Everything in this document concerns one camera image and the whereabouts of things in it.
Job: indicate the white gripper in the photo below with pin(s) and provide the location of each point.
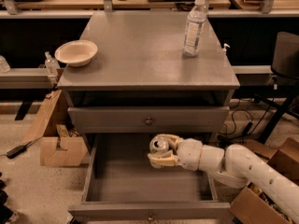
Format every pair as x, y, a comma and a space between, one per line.
189, 154

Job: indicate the green white 7up can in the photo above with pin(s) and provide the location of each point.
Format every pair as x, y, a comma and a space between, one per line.
158, 145

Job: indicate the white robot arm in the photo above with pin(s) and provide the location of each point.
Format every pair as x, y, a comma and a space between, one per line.
234, 166

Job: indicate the open grey middle drawer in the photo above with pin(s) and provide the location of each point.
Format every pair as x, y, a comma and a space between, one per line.
122, 185

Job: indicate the grey drawer cabinet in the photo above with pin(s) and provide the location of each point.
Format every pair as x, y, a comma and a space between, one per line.
140, 63

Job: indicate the closed grey top drawer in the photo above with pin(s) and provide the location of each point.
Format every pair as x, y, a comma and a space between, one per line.
207, 119

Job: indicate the open cardboard box right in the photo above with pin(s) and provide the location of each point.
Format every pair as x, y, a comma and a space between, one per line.
264, 199

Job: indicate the cardboard pieces left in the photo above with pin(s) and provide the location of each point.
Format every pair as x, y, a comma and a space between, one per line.
58, 146

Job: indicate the white pump dispenser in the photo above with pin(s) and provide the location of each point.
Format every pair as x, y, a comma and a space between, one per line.
225, 48

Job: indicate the black chair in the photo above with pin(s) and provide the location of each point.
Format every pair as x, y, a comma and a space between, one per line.
285, 66

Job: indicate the clear plastic water bottle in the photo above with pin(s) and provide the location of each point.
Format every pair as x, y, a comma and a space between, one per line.
195, 22

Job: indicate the white paper bowl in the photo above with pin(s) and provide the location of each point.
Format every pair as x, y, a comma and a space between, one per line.
76, 53

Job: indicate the small clear bottle left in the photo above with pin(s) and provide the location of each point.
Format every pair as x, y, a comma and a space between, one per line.
51, 64

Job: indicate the black power adapter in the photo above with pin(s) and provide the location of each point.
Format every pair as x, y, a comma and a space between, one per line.
14, 152

